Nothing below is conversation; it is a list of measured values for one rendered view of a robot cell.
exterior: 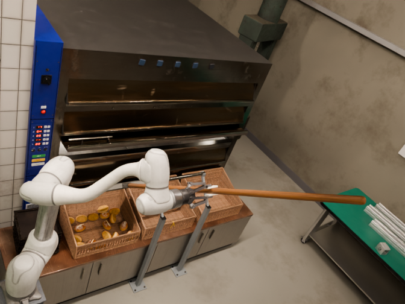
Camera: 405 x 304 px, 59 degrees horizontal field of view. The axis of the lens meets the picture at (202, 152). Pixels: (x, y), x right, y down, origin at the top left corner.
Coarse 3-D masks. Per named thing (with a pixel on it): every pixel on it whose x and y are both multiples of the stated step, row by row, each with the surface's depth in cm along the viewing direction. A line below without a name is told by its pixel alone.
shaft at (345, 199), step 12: (204, 192) 186; (216, 192) 178; (228, 192) 171; (240, 192) 164; (252, 192) 159; (264, 192) 153; (276, 192) 148; (288, 192) 144; (300, 192) 140; (360, 204) 121
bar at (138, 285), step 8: (176, 176) 310; (184, 176) 314; (192, 176) 319; (208, 208) 324; (160, 216) 297; (160, 224) 298; (200, 224) 336; (160, 232) 306; (152, 240) 311; (192, 240) 348; (152, 248) 315; (184, 256) 362; (144, 264) 328; (176, 264) 381; (144, 272) 335; (176, 272) 374; (184, 272) 377; (128, 280) 348; (136, 280) 345; (136, 288) 344; (144, 288) 347
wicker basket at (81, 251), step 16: (112, 192) 324; (64, 208) 289; (80, 208) 312; (96, 208) 322; (128, 208) 321; (64, 224) 293; (96, 224) 315; (112, 224) 321; (128, 224) 324; (96, 240) 302; (112, 240) 294; (128, 240) 306; (80, 256) 284
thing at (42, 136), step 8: (32, 128) 243; (40, 128) 246; (48, 128) 250; (32, 136) 247; (40, 136) 250; (48, 136) 254; (32, 144) 250; (40, 144) 254; (48, 144) 258; (32, 152) 255; (40, 152) 258; (48, 152) 262; (32, 160) 259; (40, 160) 263; (32, 168) 263
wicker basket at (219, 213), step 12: (216, 168) 396; (192, 180) 382; (216, 180) 405; (228, 180) 395; (204, 204) 382; (216, 204) 388; (228, 204) 395; (240, 204) 379; (216, 216) 367; (228, 216) 380
